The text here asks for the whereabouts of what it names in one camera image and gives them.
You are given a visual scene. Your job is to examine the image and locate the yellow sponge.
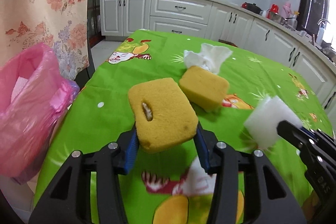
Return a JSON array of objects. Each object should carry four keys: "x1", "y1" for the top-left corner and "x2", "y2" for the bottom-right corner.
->
[
  {"x1": 127, "y1": 77, "x2": 198, "y2": 153},
  {"x1": 179, "y1": 66, "x2": 230, "y2": 112}
]

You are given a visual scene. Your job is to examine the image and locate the white lower cabinets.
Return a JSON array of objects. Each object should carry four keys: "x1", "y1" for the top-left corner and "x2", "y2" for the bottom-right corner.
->
[{"x1": 99, "y1": 0, "x2": 335, "y2": 121}]

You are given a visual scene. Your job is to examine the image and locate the chrome kitchen faucet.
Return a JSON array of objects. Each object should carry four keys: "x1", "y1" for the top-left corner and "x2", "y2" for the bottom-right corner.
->
[{"x1": 315, "y1": 18, "x2": 329, "y2": 46}]

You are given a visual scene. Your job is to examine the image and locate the person's right hand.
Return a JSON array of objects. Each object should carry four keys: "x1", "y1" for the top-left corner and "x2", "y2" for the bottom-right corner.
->
[{"x1": 301, "y1": 190, "x2": 320, "y2": 222}]

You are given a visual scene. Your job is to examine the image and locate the pink thermos bottle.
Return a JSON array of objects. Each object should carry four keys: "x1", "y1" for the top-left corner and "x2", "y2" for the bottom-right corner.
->
[{"x1": 280, "y1": 1, "x2": 293, "y2": 18}]

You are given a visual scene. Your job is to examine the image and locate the green cartoon tablecloth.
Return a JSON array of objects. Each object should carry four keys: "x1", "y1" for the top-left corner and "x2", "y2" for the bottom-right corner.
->
[{"x1": 29, "y1": 30, "x2": 333, "y2": 223}]

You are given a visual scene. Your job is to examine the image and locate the floral curtain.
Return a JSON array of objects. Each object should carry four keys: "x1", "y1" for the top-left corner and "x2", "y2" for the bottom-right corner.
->
[{"x1": 1, "y1": 0, "x2": 89, "y2": 80}]

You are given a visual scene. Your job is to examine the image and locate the steel mixing bowl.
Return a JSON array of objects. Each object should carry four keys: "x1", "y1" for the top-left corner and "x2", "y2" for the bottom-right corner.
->
[{"x1": 268, "y1": 11, "x2": 288, "y2": 26}]

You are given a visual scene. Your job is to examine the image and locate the white tissue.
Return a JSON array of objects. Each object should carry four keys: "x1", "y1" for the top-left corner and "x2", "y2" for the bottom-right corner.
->
[{"x1": 183, "y1": 43, "x2": 233, "y2": 75}]

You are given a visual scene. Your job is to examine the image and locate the dark framed window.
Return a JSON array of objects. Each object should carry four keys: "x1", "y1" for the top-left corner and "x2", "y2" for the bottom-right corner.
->
[{"x1": 297, "y1": 0, "x2": 335, "y2": 46}]

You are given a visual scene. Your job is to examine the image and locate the black red electric pot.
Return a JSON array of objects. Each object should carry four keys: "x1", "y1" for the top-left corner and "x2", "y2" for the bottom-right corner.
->
[{"x1": 241, "y1": 2, "x2": 262, "y2": 15}]

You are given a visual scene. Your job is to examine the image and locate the pink lined trash bin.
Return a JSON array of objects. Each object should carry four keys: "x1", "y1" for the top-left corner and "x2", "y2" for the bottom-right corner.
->
[{"x1": 1, "y1": 43, "x2": 80, "y2": 184}]

